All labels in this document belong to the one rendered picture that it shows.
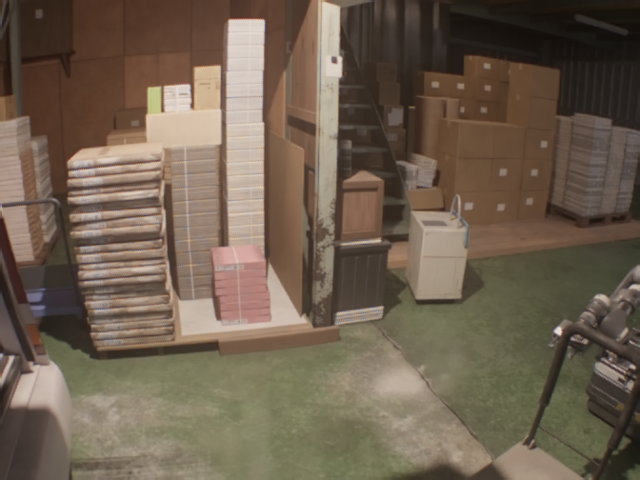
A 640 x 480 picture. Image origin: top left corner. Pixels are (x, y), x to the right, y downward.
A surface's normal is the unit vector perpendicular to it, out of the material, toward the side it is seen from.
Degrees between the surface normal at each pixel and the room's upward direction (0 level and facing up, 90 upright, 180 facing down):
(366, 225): 90
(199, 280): 90
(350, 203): 90
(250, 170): 90
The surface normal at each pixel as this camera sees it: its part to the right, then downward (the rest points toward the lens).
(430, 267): 0.00, 0.36
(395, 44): 0.22, 0.33
